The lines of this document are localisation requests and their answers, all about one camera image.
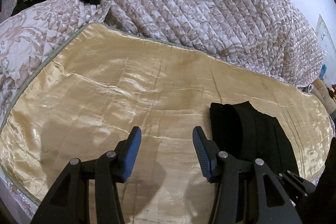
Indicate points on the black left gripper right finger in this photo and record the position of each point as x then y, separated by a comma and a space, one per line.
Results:
246, 192

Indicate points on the gold satin bed cover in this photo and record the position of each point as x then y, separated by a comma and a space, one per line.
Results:
89, 95

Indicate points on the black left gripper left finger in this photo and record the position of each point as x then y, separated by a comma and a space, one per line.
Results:
67, 200

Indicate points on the black pants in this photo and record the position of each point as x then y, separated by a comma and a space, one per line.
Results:
247, 134

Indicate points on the beige floral quilted comforter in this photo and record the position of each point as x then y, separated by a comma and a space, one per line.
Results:
271, 37

